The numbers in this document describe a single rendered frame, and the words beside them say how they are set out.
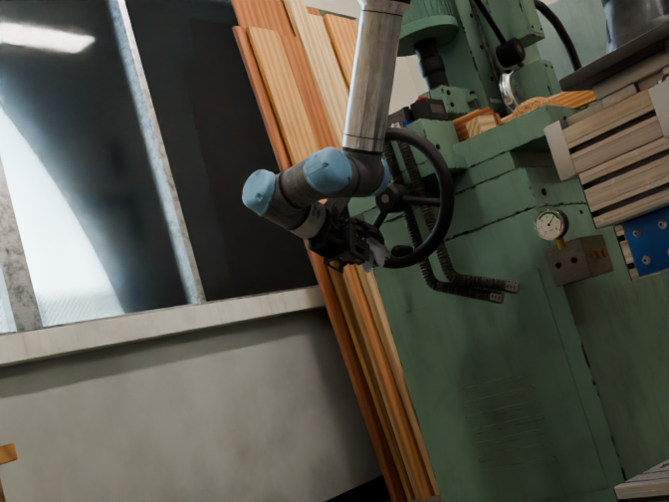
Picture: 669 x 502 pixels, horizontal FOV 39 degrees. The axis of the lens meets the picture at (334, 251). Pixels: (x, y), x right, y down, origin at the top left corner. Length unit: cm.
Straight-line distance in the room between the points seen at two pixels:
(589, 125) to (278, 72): 247
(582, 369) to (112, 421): 148
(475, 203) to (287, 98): 186
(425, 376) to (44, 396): 114
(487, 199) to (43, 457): 142
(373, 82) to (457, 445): 87
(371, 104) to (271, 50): 220
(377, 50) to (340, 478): 220
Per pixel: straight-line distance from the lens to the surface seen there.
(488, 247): 206
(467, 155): 208
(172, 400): 309
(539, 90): 236
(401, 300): 218
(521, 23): 242
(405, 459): 352
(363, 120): 171
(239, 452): 325
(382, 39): 171
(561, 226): 191
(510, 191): 203
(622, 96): 148
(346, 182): 163
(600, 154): 149
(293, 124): 376
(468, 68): 237
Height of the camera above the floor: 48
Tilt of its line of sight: 8 degrees up
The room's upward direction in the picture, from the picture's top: 16 degrees counter-clockwise
